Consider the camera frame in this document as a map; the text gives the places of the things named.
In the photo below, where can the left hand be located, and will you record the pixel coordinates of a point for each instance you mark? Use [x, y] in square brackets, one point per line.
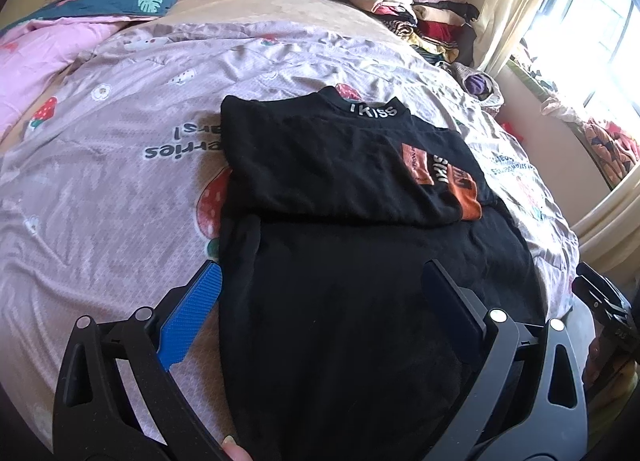
[234, 451]

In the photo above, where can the pink quilt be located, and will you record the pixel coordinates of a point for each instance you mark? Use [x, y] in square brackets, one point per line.
[34, 52]

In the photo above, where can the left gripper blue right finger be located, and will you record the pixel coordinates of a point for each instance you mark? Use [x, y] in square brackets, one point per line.
[525, 400]

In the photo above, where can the red plastic bag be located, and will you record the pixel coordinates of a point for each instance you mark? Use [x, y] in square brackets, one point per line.
[509, 128]

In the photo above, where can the window with dark frame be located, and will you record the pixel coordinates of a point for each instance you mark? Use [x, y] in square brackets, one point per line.
[586, 52]

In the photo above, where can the clothes on window sill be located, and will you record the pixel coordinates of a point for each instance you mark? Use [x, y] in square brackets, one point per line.
[613, 150]

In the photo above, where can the floral fabric bag with clothes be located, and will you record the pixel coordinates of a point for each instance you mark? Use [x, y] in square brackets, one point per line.
[478, 84]

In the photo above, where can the black t-shirt with orange print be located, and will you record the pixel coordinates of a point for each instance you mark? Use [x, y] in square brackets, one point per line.
[329, 349]

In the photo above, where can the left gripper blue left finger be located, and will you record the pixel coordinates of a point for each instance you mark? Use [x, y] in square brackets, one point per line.
[116, 398]

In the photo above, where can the lilac strawberry print duvet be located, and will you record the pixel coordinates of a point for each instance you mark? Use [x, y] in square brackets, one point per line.
[115, 195]

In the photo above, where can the pile of folded clothes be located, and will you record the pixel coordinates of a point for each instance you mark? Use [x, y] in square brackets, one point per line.
[440, 30]

